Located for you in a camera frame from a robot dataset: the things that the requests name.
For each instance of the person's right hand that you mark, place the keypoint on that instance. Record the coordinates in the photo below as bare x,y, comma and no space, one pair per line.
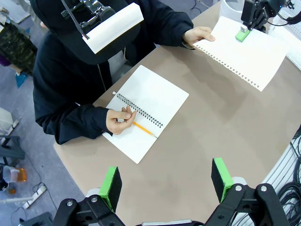
115,122

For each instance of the yellow pencil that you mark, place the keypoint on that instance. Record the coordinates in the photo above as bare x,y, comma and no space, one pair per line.
143,129

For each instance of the person's right forearm black sleeve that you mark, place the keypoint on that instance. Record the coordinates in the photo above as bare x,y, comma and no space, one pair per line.
80,124

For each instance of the white head-mounted camera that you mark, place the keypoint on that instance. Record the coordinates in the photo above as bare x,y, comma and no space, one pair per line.
113,28

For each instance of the white power strip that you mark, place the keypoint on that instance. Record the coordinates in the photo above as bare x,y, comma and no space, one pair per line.
35,195

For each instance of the person's left forearm black sleeve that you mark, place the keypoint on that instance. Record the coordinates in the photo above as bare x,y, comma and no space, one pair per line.
171,28

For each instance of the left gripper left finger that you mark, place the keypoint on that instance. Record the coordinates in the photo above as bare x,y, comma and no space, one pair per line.
94,212

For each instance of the camouflage garment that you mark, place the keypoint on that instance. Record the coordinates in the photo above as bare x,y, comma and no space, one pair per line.
16,47

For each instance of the white notebook paper sheet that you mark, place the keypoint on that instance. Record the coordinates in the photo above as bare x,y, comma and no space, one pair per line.
254,58

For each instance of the dark grey plastic stool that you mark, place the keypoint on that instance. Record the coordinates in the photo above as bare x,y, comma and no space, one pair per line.
11,150

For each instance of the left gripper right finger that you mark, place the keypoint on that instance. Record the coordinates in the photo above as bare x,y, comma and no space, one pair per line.
249,207

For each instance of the person's left hand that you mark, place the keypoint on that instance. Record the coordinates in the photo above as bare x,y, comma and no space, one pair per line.
197,34

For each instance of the white storage bin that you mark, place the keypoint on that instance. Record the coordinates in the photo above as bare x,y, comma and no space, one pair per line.
4,117

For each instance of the black zip jacket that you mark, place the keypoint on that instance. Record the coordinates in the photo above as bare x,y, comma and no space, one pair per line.
70,82

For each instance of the white spiral notebook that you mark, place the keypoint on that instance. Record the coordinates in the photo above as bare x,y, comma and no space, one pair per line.
155,94

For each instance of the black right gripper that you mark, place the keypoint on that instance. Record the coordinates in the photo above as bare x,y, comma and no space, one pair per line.
272,5

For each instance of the white desktop trash bin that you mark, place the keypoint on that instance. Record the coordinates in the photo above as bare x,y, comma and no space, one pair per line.
229,8

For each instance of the clear jug with orange liquid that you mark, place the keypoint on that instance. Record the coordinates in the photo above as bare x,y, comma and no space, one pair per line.
16,174

